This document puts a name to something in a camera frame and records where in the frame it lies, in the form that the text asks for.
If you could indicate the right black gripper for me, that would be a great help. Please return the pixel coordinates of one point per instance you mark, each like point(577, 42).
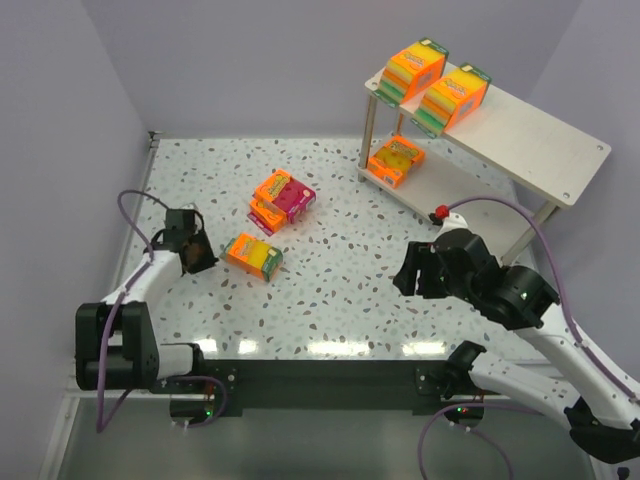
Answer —
point(426, 272)

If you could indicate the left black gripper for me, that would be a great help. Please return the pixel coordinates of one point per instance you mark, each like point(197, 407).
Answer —
point(198, 253)

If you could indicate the Sponge Daddy yellow green box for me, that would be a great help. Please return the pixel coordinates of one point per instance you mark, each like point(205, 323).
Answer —
point(253, 256)

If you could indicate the orange Scrub Daddy box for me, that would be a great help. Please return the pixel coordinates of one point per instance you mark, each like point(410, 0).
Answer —
point(265, 219)

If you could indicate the pink Scrub Mommy box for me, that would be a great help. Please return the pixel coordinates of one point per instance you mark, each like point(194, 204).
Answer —
point(282, 193)

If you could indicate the Scrub Daddy yellow sponge box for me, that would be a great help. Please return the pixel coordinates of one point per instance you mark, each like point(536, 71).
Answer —
point(394, 161)

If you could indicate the Sponge Daddy multipack box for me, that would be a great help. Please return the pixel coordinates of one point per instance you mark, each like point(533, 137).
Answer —
point(411, 71)
point(450, 99)

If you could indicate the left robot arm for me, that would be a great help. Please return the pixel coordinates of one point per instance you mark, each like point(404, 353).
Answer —
point(116, 335)

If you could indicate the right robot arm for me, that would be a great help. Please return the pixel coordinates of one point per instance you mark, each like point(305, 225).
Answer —
point(594, 400)

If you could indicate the white two-tier shelf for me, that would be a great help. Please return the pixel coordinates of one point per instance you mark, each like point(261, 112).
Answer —
point(532, 148)

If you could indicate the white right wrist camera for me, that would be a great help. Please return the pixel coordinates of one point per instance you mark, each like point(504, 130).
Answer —
point(446, 220)

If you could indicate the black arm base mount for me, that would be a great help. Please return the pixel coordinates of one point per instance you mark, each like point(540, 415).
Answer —
point(418, 386)

